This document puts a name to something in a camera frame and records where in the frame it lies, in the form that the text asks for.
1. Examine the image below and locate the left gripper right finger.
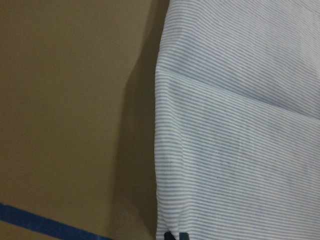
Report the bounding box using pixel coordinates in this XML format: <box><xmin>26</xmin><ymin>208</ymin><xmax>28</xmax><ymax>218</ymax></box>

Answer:
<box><xmin>179</xmin><ymin>232</ymin><xmax>189</xmax><ymax>240</ymax></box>

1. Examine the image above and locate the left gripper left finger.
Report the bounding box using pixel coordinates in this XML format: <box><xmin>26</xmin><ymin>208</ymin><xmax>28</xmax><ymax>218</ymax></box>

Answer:
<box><xmin>164</xmin><ymin>231</ymin><xmax>176</xmax><ymax>240</ymax></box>

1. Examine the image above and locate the light blue striped shirt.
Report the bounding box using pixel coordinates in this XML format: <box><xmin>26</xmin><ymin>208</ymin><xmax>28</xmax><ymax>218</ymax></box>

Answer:
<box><xmin>154</xmin><ymin>0</ymin><xmax>320</xmax><ymax>240</ymax></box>

